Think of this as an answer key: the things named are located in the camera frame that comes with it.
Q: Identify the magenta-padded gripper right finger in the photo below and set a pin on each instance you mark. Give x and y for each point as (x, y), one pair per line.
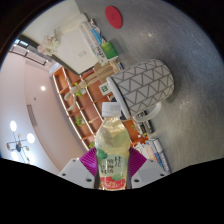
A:
(150, 171)

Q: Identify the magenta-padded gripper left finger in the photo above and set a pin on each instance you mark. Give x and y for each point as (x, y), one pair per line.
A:
(75, 171)

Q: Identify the clear drink bottle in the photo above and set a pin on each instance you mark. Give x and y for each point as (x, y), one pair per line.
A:
(111, 143)

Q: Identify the brown wooden shelf unit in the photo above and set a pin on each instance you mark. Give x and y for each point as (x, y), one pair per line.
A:
(85, 113)

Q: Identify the branched ceiling lamp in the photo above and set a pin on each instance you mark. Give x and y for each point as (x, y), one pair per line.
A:
(18, 145)

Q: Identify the ceiling air vent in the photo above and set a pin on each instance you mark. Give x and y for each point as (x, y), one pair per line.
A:
(32, 115)

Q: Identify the white mug with triangle pattern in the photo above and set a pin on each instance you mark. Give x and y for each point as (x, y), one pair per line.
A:
(143, 86)

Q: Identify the tall green and white carton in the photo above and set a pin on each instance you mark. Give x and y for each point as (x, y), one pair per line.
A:
(105, 89)

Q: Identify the round recessed ceiling light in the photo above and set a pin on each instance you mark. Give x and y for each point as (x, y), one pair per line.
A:
(43, 88)

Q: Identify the green and white box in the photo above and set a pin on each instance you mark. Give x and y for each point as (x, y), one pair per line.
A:
(108, 51)

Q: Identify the grey curtain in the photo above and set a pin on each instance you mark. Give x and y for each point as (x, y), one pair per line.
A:
(28, 55)

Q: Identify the window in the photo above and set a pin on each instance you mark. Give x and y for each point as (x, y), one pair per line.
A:
(21, 43)

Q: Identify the flat round red coaster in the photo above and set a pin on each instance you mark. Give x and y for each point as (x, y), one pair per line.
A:
(114, 17)

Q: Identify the white wall switch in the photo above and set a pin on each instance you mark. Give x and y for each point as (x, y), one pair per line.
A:
(82, 54)

